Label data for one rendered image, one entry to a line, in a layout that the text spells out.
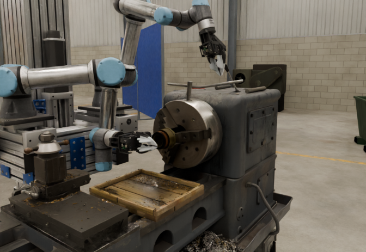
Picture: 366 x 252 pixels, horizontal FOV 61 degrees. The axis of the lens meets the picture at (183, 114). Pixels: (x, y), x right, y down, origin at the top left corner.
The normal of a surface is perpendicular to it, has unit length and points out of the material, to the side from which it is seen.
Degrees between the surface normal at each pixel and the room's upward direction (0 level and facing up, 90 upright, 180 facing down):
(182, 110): 90
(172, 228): 88
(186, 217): 88
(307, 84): 90
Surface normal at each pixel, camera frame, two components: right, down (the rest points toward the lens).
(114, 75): 0.35, 0.13
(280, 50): -0.49, 0.13
